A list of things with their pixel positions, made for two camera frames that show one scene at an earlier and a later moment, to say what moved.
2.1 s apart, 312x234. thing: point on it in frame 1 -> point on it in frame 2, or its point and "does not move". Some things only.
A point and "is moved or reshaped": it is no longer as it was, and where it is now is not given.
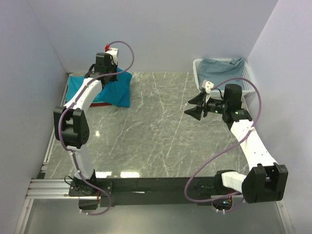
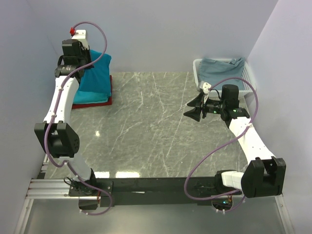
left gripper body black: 113,69 -> 85,58
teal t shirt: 117,93 is moved or reshaped
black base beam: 157,191 does not move
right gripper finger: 195,112 does not move
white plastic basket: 248,85 does not move
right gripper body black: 214,107 does not move
